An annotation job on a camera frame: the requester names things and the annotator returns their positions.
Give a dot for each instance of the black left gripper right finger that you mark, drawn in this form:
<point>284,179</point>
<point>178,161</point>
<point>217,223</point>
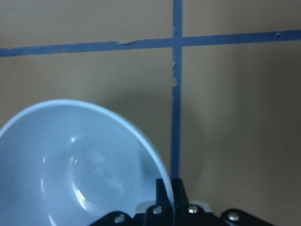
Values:
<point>181,203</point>

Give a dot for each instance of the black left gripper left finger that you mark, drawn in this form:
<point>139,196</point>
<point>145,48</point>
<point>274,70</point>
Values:
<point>160,213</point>

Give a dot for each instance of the blue bowl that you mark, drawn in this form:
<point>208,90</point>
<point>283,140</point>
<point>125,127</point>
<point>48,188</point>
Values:
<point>69,163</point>

